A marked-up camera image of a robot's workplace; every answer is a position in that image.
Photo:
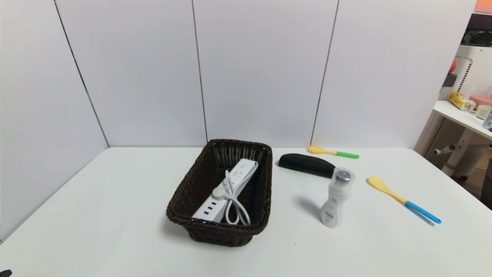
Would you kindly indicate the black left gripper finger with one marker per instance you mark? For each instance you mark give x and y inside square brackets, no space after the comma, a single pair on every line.
[4,274]

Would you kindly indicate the brown wicker basket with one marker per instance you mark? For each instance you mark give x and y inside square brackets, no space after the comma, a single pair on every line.
[230,235]

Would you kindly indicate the black glasses case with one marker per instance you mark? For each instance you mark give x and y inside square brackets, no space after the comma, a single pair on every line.
[303,163]

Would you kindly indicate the white bottle clear cap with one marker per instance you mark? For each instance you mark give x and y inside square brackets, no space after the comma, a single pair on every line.
[332,207]

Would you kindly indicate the white side table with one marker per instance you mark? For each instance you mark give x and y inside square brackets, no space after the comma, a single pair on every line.
[459,115]

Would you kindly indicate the yellow box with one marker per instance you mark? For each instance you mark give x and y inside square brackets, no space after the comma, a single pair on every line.
[459,100]

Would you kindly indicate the orange ball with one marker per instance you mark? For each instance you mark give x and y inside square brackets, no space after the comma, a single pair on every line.
[453,66]

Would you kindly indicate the white cup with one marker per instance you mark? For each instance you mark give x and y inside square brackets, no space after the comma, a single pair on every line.
[482,112]

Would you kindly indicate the clear plastic bottle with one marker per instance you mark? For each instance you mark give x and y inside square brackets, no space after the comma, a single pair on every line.
[488,120]

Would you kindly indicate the pink bowl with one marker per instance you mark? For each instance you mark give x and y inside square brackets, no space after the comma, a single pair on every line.
[482,100]

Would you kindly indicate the white pegboard panel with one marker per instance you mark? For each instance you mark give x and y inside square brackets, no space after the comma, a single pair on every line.
[476,73]

